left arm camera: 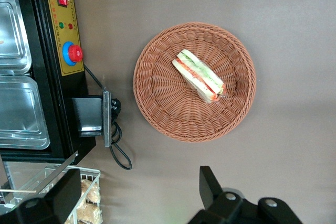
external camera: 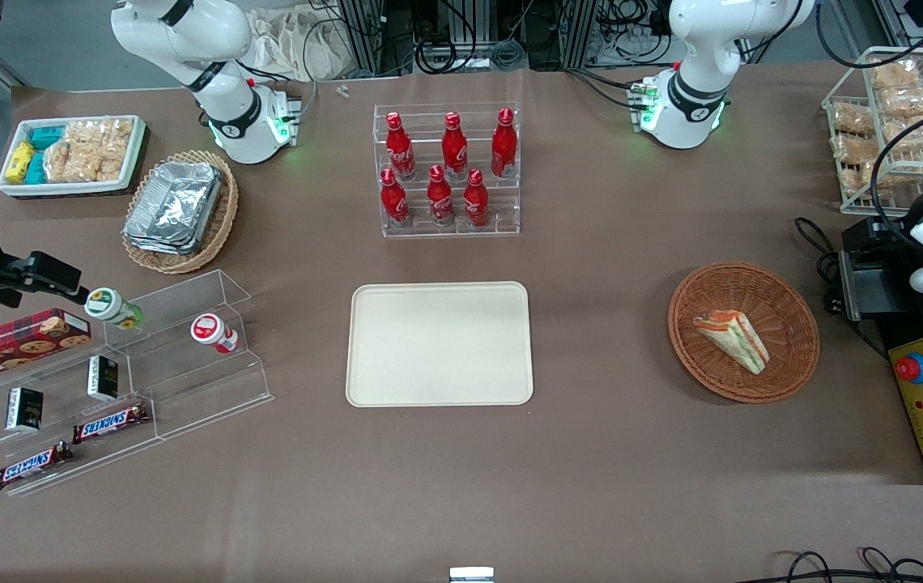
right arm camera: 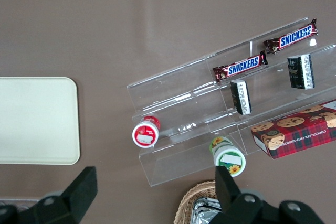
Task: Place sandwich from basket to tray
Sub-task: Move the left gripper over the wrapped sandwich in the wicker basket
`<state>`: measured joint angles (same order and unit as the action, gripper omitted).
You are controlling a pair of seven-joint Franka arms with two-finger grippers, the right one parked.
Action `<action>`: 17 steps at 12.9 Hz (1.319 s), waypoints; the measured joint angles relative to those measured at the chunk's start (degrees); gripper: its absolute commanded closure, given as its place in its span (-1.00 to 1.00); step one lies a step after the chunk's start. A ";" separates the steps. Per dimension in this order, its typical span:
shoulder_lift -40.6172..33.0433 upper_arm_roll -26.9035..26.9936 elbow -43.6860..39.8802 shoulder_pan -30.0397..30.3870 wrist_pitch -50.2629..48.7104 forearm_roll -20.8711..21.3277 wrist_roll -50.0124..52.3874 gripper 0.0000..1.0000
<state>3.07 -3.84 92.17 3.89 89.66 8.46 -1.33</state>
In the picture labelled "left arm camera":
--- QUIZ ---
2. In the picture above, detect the black food warmer appliance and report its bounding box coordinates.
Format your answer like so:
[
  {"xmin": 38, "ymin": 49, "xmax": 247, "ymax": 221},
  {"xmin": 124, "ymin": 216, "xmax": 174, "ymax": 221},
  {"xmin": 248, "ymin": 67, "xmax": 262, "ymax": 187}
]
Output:
[{"xmin": 0, "ymin": 0, "xmax": 97, "ymax": 163}]

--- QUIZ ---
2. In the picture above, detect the white wire rack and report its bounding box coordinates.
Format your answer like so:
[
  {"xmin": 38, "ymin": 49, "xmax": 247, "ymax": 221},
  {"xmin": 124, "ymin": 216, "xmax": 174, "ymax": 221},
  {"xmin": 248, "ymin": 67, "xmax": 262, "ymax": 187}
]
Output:
[{"xmin": 44, "ymin": 165, "xmax": 102, "ymax": 224}]

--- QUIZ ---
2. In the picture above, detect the yellow control panel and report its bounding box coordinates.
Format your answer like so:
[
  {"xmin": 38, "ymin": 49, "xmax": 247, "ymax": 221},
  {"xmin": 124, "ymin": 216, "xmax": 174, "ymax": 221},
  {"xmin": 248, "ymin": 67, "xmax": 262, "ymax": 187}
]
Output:
[{"xmin": 43, "ymin": 0, "xmax": 85, "ymax": 77}]

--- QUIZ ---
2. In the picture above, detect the black box with steel plate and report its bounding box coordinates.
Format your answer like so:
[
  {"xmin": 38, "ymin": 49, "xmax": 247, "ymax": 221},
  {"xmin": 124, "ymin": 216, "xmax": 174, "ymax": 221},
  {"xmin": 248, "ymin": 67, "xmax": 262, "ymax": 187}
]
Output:
[{"xmin": 72, "ymin": 91, "xmax": 112, "ymax": 148}]

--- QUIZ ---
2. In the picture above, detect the wrapped rice cracker pack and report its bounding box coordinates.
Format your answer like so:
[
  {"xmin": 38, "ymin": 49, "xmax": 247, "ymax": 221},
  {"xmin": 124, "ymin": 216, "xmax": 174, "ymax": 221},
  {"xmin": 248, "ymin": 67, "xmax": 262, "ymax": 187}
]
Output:
[
  {"xmin": 80, "ymin": 179, "xmax": 101, "ymax": 205},
  {"xmin": 64, "ymin": 204, "xmax": 103, "ymax": 224}
]

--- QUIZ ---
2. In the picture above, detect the triangle sandwich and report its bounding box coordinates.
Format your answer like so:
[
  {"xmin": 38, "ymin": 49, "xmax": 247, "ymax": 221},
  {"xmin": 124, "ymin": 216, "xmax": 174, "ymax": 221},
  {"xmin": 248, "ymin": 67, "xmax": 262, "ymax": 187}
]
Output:
[{"xmin": 172, "ymin": 49, "xmax": 228, "ymax": 104}]

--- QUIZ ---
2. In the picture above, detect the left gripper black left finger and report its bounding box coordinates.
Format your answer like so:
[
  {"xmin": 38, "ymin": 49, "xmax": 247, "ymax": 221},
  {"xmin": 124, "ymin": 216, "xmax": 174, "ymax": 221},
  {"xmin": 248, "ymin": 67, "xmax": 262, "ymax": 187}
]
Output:
[{"xmin": 0, "ymin": 168, "xmax": 82, "ymax": 224}]

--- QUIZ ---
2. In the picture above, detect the black appliance power cable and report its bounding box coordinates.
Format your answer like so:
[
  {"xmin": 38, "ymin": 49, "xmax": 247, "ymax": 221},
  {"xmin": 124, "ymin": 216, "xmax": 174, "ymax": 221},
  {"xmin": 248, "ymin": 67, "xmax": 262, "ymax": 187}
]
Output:
[{"xmin": 83, "ymin": 63, "xmax": 132, "ymax": 170}]

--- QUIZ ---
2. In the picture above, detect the steel food pan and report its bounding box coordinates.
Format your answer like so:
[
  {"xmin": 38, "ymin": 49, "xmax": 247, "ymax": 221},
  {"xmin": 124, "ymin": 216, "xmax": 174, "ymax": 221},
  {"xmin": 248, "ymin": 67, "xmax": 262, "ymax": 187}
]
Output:
[
  {"xmin": 0, "ymin": 76, "xmax": 51, "ymax": 151},
  {"xmin": 0, "ymin": 0, "xmax": 33, "ymax": 76}
]

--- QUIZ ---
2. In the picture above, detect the red emergency stop button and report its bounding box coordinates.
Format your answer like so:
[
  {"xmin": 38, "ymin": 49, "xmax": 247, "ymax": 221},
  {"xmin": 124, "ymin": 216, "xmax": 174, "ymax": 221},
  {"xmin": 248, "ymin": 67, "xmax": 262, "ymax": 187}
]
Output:
[{"xmin": 62, "ymin": 41, "xmax": 84, "ymax": 67}]

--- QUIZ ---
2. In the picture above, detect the round brown wicker basket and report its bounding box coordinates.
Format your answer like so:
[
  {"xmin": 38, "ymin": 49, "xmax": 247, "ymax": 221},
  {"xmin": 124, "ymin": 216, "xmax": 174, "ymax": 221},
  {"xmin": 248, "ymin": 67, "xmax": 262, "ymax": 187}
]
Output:
[{"xmin": 133, "ymin": 22, "xmax": 257, "ymax": 143}]

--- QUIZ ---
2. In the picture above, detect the metal-edged glass guard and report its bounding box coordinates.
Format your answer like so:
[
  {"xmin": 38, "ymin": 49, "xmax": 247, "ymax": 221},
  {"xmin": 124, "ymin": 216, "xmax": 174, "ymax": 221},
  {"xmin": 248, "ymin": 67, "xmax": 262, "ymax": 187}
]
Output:
[{"xmin": 0, "ymin": 150, "xmax": 79, "ymax": 209}]

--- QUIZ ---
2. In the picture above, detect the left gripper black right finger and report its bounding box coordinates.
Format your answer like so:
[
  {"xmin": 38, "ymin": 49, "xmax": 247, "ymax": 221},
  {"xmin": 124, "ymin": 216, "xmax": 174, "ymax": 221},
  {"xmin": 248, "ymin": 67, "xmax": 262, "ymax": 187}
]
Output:
[{"xmin": 187, "ymin": 166, "xmax": 303, "ymax": 224}]

